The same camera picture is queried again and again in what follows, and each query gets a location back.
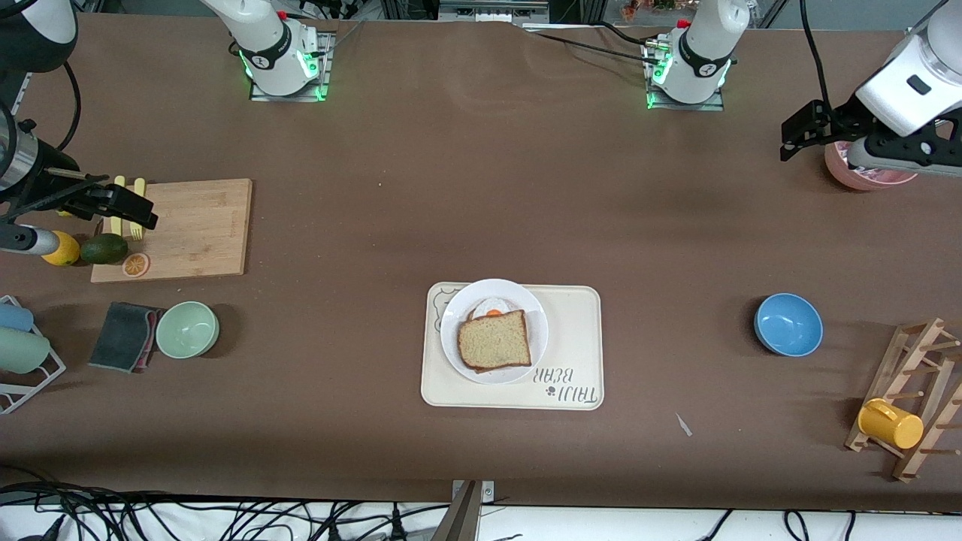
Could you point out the orange slice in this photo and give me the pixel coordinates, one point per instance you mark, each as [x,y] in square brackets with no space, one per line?
[136,264]

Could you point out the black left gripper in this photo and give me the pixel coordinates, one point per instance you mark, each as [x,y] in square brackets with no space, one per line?
[843,119]

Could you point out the fried egg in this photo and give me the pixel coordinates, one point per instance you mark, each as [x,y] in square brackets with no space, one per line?
[492,304]

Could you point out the brown bread slice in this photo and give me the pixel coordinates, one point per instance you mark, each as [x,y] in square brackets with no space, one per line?
[494,342]
[485,370]

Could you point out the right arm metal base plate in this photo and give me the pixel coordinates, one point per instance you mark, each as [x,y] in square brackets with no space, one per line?
[289,98]

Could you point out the white round plate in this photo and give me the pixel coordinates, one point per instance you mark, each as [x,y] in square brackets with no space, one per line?
[453,323]

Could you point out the blue bowl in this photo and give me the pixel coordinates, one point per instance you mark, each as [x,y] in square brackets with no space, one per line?
[788,324]

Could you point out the small white tape scrap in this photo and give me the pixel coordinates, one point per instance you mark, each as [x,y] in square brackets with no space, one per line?
[683,424]

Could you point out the aluminium table corner rail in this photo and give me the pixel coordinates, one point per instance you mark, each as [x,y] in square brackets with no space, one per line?
[25,86]

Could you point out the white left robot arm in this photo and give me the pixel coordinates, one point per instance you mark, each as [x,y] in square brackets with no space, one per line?
[706,45]

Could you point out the grey folded cloth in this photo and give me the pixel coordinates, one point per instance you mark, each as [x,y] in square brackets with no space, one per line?
[120,336]

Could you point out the yellow mug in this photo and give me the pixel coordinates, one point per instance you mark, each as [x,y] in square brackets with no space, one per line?
[890,424]

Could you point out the sage green cup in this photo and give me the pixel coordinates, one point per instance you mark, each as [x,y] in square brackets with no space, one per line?
[21,351]

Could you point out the mint green bowl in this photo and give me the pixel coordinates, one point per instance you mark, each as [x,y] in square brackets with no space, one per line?
[187,330]

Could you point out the wooden peg rack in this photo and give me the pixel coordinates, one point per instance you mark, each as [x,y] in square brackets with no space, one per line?
[913,353]

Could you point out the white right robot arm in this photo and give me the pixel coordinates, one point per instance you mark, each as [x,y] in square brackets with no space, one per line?
[274,52]

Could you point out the cream bear print tray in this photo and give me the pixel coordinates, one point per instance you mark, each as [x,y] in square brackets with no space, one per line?
[575,338]

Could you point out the dark green avocado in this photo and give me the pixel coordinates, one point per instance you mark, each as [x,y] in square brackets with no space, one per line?
[104,249]

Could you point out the dark equipment frame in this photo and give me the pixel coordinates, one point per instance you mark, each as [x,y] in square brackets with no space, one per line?
[488,9]

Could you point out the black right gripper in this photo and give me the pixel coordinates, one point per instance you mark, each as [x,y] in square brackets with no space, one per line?
[46,174]

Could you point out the bamboo cutting board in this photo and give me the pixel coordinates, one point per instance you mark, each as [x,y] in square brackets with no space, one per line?
[203,233]

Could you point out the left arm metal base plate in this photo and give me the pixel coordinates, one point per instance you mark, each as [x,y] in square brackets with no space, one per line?
[688,107]

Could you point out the light blue cup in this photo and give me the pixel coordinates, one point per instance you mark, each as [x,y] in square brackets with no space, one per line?
[15,317]

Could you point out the pink bowl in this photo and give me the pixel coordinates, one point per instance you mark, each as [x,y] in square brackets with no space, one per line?
[864,182]

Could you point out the yellow plastic knife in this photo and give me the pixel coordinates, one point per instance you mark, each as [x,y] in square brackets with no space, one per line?
[117,228]

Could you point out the yellow plastic fork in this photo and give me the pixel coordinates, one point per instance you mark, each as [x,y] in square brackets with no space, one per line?
[137,233]

